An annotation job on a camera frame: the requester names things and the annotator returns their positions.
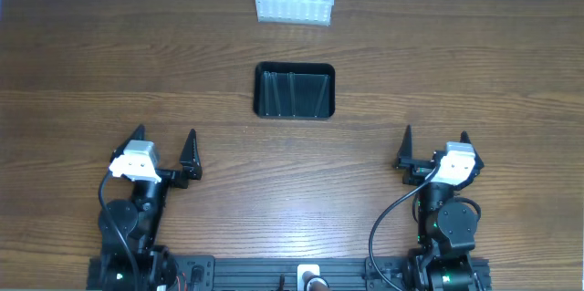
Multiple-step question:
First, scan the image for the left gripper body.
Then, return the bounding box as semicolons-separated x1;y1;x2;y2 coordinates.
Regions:
154;168;191;191

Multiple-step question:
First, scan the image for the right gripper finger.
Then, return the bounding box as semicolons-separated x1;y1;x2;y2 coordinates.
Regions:
392;124;414;170
459;130;486;176

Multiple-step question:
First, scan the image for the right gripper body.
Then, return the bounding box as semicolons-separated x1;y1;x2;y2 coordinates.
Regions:
401;157;442;187

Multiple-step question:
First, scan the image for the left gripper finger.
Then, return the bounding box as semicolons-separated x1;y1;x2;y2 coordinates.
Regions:
178;128;203;181
110;124;146;161

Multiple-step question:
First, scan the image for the clear test tube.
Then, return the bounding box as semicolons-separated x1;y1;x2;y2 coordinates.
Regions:
270;71;282;118
263;70;271;118
287;71;297;118

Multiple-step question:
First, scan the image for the black tray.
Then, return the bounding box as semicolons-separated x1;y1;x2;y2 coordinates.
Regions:
253;61;337;121

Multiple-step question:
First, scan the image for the white test tube rack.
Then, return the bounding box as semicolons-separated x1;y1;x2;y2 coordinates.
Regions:
255;0;336;27

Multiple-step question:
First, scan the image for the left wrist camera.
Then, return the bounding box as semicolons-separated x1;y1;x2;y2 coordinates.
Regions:
108;140;162;184

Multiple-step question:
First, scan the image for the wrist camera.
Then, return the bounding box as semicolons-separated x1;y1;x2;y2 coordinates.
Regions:
108;140;162;184
431;141;478;187

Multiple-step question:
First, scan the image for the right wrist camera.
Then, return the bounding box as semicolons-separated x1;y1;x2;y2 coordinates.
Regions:
431;141;478;187

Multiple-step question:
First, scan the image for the black cable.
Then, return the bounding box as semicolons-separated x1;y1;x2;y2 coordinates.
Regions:
98;170;141;291
367;165;442;291

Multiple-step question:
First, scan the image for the mounting rail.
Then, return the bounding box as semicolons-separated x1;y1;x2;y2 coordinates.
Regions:
86;254;493;291

